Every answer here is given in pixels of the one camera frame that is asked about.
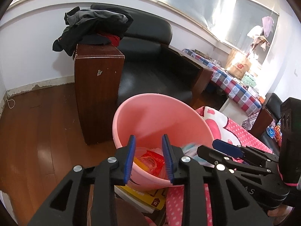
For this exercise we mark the colourful comic cushion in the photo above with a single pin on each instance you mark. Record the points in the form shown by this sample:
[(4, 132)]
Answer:
[(278, 133)]

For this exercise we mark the right hand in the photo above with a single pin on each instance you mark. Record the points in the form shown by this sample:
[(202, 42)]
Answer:
[(281, 211)]

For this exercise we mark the coat rack with clothes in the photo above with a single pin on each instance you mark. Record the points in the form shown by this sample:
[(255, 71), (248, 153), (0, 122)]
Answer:
[(259, 34)]

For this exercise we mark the dark clothes pile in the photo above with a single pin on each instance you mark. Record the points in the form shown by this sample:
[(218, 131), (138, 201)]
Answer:
[(94, 26)]

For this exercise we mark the green box on table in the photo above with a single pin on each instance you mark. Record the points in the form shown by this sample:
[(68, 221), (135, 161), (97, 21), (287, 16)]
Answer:
[(248, 81)]

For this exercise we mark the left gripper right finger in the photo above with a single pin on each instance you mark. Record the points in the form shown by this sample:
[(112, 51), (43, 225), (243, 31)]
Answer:
[(231, 204)]

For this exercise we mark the brown paper shopping bag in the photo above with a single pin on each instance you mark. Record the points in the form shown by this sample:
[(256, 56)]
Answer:
[(237, 64)]

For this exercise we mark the blue toy on armchair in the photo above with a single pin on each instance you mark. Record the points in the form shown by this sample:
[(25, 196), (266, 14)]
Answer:
[(270, 132)]

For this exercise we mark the checkered tablecloth table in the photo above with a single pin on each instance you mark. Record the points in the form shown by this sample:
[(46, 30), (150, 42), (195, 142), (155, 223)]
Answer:
[(241, 98)]

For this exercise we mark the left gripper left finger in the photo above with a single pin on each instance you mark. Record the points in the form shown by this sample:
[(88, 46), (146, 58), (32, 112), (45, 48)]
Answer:
[(68, 202)]

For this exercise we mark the black leather armchair left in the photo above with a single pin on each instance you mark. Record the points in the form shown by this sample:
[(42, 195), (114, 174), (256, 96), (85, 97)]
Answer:
[(144, 62)]

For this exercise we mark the black leather armchair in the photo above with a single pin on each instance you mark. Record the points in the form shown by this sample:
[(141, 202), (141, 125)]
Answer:
[(144, 62), (269, 112)]

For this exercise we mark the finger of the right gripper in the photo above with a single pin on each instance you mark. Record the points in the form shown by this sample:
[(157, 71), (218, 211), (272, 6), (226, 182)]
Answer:
[(211, 156), (247, 154)]

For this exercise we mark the black leather armchair right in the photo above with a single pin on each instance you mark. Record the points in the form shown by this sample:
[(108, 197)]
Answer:
[(269, 112)]

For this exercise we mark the red foil snack bag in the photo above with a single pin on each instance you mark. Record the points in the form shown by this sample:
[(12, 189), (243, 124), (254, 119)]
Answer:
[(154, 161)]

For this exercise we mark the yellow book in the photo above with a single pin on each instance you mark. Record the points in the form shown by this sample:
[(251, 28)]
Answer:
[(147, 201)]

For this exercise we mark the pink plastic trash bin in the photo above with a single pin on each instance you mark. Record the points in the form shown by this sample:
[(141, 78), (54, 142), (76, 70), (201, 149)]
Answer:
[(148, 117)]

